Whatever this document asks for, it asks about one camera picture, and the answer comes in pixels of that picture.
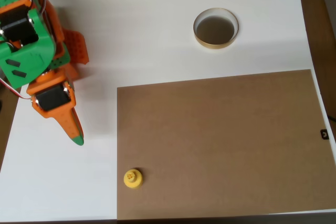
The small black clip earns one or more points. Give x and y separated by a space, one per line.
324 134

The small yellow plastic piece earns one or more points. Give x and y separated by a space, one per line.
132 179

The round shallow metal dish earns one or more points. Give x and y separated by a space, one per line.
215 30

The brown fibreboard sheet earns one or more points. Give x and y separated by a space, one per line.
223 142

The green orange robot arm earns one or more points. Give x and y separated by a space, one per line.
31 58

